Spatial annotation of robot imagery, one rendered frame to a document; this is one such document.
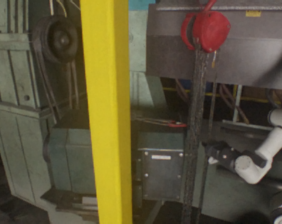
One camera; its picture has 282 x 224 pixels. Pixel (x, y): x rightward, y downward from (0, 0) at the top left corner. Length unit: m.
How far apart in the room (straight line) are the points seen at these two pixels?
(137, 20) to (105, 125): 1.10
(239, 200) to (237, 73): 0.90
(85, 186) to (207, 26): 1.04
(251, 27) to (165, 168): 0.93
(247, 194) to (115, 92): 1.36
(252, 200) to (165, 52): 1.18
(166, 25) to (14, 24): 0.93
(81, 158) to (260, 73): 1.13
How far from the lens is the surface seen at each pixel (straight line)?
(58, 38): 1.48
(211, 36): 0.95
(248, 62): 1.48
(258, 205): 1.84
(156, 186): 1.31
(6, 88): 1.84
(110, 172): 0.77
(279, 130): 1.02
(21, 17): 1.56
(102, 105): 0.67
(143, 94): 1.73
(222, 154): 1.03
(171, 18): 1.56
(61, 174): 1.39
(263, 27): 1.48
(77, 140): 1.23
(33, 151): 1.79
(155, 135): 1.20
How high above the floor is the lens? 1.37
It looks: 21 degrees down
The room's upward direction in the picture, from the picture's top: straight up
